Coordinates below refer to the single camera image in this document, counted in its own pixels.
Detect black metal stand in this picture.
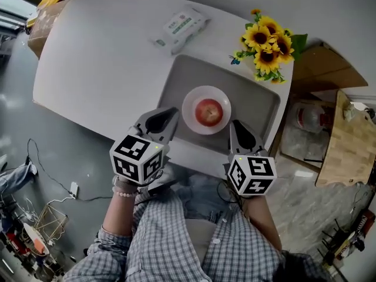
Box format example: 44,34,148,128
317,219,368,268

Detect brown cardboard box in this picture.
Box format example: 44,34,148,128
27,0,70,60

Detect clear plastic bag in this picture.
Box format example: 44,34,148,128
280,100,333,161

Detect white green wet wipes pack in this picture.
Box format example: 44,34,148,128
151,4,212,55

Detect person's left forearm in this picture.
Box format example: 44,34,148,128
101,174,140,237

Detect gold wire rack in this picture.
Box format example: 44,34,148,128
32,203,69,246

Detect person's right forearm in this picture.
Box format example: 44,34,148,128
242,194,283,251

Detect artificial sunflower bouquet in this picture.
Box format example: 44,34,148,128
229,8,308,85

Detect white orange plastic object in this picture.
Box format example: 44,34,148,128
23,221,49,257

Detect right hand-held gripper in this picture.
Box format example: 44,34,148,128
227,120,277,197

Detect black floor cable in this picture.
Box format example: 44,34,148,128
26,138,114,202

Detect grey watch band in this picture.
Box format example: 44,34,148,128
112,174,138,189

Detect person's blue jeans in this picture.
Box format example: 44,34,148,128
148,163,236,221

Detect white bead bracelet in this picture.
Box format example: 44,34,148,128
111,186,139,199

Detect person's checked shirt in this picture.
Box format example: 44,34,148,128
63,186,333,282

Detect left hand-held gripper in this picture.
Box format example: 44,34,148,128
109,107,180,185

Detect grey metal tray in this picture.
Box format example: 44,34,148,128
157,53,281,156

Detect blue denim cloth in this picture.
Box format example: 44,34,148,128
0,160,38,199

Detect wooden board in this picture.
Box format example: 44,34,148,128
314,89,376,187

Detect red apple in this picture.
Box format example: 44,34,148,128
194,98,223,127

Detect open cardboard box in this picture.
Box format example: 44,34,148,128
289,41,370,93

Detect white round plate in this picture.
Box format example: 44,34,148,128
182,85,232,136

